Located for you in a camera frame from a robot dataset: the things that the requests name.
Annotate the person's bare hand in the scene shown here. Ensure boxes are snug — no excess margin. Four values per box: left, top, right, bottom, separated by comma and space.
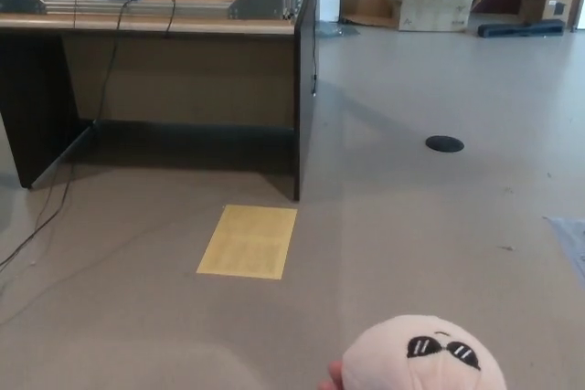
318, 359, 345, 390

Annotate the pink plush dumpling with sunglasses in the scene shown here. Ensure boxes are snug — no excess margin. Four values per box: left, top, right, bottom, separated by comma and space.
340, 314, 508, 390

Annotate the yellow paper sheet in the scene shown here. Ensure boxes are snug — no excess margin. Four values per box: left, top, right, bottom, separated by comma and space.
196, 206, 299, 279

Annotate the black round floor cover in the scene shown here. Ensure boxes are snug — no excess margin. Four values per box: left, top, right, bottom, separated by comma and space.
424, 135, 465, 153

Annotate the clear plastic sheet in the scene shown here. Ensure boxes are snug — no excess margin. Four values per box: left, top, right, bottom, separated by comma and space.
542, 216, 585, 287

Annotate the wooden desk with dark panels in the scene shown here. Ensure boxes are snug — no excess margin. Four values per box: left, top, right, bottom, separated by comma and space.
0, 0, 321, 202

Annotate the clear plastic bag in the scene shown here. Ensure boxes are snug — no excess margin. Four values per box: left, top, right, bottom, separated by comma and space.
318, 22, 361, 38

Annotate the large open cardboard box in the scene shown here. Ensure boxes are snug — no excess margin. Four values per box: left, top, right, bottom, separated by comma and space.
382, 0, 488, 34

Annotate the small cardboard box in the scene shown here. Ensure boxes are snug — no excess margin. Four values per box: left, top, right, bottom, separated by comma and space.
520, 0, 584, 26

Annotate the black cable with plug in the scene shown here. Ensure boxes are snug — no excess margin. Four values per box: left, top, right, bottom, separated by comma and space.
309, 0, 321, 99

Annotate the long black cable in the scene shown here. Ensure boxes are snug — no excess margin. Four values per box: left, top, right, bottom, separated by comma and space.
0, 0, 133, 272

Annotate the short black cable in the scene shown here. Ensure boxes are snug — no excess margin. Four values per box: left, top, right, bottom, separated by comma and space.
163, 0, 177, 38

